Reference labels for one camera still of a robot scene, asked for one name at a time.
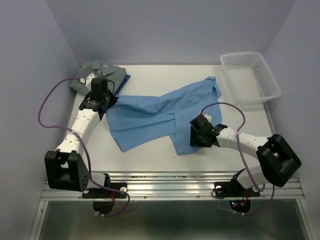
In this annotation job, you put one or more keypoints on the light blue long sleeve shirt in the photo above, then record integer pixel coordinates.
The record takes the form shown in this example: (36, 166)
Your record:
(136, 120)

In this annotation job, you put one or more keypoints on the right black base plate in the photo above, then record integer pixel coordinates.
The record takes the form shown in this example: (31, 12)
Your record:
(228, 189)

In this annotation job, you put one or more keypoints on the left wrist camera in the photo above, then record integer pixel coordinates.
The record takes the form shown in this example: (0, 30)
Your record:
(97, 84)

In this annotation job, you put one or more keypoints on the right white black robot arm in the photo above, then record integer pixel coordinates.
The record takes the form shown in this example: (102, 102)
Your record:
(277, 160)

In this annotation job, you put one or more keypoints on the folded grey button shirt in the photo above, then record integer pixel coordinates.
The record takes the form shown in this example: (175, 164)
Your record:
(99, 69)

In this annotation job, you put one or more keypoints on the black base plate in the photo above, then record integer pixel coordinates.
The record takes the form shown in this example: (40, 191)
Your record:
(99, 193)
(228, 189)

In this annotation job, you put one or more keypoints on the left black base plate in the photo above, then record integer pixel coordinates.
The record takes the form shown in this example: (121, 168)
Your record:
(99, 193)

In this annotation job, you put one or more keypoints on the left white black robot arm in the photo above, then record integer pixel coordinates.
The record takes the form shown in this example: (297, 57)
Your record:
(65, 167)

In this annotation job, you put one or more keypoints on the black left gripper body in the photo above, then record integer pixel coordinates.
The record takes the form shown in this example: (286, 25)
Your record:
(111, 99)

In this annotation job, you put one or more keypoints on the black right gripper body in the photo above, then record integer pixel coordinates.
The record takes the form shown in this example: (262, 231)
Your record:
(197, 139)

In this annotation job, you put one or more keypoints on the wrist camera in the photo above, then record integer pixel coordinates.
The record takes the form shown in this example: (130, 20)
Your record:
(201, 123)
(97, 84)

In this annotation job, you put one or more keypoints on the aluminium mounting rail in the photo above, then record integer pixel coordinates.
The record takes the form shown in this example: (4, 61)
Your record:
(171, 186)

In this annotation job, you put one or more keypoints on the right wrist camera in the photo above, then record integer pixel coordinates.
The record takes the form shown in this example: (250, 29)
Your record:
(201, 123)

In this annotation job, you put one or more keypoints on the white plastic mesh basket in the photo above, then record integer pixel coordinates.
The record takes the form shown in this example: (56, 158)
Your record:
(249, 77)

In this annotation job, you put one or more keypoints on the folded blue plaid shirt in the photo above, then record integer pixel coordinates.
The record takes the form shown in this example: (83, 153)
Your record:
(122, 84)

